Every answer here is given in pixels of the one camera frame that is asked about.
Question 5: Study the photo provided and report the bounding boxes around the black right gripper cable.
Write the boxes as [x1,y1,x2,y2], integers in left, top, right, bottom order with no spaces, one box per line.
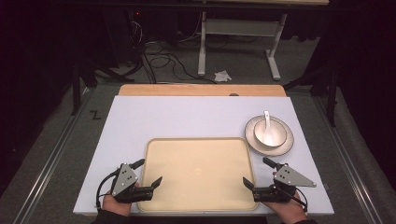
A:
[288,186,309,213]

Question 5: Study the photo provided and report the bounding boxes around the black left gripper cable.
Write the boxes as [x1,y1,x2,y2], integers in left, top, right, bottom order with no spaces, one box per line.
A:
[94,172,121,213]

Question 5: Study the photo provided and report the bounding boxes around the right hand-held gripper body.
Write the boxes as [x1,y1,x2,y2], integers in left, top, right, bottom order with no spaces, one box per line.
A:
[252,164,318,203]

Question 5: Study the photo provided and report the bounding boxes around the person's right hand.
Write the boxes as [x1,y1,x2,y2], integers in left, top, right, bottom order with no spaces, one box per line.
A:
[263,191,308,224]

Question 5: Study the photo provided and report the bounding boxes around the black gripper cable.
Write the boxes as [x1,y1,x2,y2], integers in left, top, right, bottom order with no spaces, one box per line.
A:
[94,172,121,213]
[288,186,309,213]

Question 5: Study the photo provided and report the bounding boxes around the black floor cables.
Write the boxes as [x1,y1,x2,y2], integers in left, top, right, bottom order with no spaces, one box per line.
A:
[130,12,219,85]

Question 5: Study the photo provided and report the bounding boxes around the white metal desk frame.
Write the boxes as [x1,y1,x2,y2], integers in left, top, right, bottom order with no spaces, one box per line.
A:
[197,11,290,82]

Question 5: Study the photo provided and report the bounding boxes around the crumpled white paper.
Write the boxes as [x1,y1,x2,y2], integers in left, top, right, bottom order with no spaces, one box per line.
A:
[213,69,233,83]

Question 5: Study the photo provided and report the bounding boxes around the metal floor rail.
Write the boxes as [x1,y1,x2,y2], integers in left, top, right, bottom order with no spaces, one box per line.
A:
[12,88,94,224]
[312,96,385,224]

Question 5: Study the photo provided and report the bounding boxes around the beige plastic tray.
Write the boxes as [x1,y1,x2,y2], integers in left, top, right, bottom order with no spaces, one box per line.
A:
[136,136,260,214]

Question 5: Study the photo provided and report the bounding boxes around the white ribbed plate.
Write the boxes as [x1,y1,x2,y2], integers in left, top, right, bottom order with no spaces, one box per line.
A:
[244,114,295,158]

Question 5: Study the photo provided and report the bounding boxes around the black stand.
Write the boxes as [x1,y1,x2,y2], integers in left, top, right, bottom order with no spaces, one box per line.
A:
[282,65,341,128]
[70,59,135,117]

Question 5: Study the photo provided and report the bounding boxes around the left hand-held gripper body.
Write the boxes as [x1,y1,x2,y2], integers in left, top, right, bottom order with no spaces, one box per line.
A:
[110,161,155,204]

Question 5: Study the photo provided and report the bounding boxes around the person's left hand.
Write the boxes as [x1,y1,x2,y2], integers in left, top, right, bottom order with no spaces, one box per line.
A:
[102,193,133,217]

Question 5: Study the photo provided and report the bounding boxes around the white table mat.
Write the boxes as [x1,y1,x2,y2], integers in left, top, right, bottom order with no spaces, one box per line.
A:
[72,95,335,217]

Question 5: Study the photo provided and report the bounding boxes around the white bowl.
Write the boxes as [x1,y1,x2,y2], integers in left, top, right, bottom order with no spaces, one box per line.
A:
[253,118,289,148]

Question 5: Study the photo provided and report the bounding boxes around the wooden table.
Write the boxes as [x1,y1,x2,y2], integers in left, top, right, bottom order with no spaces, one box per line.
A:
[118,83,288,98]

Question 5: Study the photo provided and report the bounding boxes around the white ceramic spoon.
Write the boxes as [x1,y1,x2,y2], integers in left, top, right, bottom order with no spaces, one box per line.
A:
[262,109,276,142]

